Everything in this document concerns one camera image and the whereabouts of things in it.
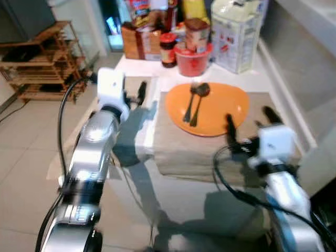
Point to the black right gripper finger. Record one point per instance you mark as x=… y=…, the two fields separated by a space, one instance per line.
x=272 y=115
x=231 y=128

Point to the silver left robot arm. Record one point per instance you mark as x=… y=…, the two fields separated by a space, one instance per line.
x=89 y=157

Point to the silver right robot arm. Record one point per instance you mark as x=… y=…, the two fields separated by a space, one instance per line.
x=286 y=199

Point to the orange plate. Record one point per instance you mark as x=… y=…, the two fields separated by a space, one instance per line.
x=220 y=107

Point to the dark jar with red lid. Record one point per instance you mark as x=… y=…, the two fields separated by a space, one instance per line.
x=168 y=52

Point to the brown cardboard box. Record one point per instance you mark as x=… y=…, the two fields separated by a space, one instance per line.
x=139 y=44

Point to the dark metal spoon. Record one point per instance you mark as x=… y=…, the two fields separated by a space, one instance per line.
x=202 y=90

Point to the dark metal fork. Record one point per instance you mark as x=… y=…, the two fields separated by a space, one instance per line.
x=189 y=105

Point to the beige cloth placemat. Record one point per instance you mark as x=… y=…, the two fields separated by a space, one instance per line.
x=184 y=152

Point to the red plastic tub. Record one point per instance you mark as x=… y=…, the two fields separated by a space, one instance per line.
x=192 y=64

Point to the tin can with brown lid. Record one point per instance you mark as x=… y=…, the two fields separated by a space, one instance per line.
x=197 y=35

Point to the red snack bag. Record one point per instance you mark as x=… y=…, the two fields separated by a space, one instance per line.
x=144 y=13

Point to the dark red sauce bottle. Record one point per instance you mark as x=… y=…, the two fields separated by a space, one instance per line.
x=171 y=16

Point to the wooden slatted shelf rack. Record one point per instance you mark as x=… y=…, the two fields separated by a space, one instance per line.
x=42 y=68

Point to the yellow bottle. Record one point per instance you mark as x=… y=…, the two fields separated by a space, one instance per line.
x=195 y=8

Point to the dark grey television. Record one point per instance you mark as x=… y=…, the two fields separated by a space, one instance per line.
x=23 y=18

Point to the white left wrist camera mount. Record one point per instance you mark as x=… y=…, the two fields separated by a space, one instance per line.
x=111 y=86

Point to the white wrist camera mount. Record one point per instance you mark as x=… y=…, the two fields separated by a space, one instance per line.
x=111 y=86
x=276 y=140

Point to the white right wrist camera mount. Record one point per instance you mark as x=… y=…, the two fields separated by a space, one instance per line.
x=276 y=140

